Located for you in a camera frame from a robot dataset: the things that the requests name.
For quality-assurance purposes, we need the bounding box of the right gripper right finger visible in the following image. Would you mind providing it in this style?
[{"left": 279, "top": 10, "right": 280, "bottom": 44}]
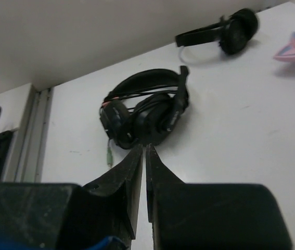
[{"left": 145, "top": 144, "right": 184, "bottom": 223}]

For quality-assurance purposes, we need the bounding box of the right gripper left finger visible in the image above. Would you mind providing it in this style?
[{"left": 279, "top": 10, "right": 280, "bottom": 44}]
[{"left": 83, "top": 145, "right": 143, "bottom": 240}]

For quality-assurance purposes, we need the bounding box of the black headphones back left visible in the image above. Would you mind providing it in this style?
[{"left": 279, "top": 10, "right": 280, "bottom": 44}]
[{"left": 175, "top": 8, "right": 259, "bottom": 64}]

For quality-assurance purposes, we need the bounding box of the black headset with microphone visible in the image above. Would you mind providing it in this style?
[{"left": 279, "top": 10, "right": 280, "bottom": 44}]
[{"left": 99, "top": 66, "right": 191, "bottom": 167}]

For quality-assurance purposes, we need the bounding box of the aluminium rail frame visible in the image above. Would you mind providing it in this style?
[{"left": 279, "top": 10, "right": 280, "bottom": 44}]
[{"left": 1, "top": 87, "right": 53, "bottom": 183}]

